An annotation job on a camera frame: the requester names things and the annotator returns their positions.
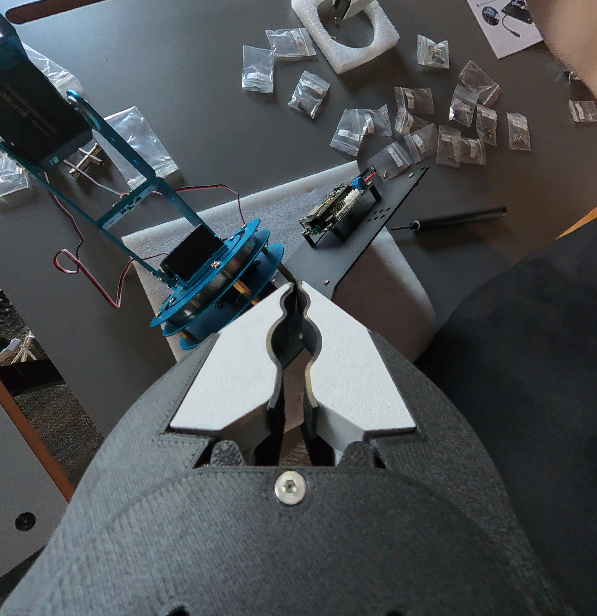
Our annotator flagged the group of small screw bags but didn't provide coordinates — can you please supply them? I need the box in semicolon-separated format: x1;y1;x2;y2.
242;28;597;169

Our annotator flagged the small metal cross wrench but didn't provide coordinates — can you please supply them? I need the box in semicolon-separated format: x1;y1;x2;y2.
64;143;107;180

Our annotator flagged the blue toy robot arm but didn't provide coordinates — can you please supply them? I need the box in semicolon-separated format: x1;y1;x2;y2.
0;0;286;350

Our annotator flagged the green circuit board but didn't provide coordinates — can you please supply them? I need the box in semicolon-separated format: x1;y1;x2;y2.
298;174;382;247

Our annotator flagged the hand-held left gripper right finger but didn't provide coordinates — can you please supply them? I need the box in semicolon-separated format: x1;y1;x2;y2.
298;280;418;467

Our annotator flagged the printed instruction sheet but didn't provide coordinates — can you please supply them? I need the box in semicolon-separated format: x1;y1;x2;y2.
466;0;545;59

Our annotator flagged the black screwdriver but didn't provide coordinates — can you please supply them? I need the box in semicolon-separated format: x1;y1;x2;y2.
390;206;507;233

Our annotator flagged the white cable bundle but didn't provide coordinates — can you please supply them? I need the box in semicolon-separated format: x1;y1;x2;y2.
0;332;39;366

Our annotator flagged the red brown servo cable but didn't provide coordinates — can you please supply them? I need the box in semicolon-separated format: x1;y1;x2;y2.
173;183;246;227
43;180;136;310

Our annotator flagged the grey side table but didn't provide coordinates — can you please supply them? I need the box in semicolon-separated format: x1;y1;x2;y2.
0;367;77;595

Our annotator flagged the person's right forearm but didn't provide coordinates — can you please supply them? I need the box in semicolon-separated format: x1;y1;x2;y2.
539;0;597;109

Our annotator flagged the black metal base plate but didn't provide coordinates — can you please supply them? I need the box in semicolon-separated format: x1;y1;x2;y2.
278;166;430;371

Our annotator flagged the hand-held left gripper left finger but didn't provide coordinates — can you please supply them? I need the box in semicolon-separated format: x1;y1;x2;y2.
169;283;299;441

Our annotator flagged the white foam block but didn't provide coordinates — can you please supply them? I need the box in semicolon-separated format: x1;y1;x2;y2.
291;0;400;75

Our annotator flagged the grey foam sheet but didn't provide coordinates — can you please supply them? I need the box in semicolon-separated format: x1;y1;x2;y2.
121;161;436;364

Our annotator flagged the crumpled clear plastic bag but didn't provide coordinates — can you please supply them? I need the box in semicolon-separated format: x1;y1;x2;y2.
22;41;82;97
0;142;32;200

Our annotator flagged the large empty zip bag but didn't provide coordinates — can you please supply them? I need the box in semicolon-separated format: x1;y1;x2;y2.
105;106;180;191

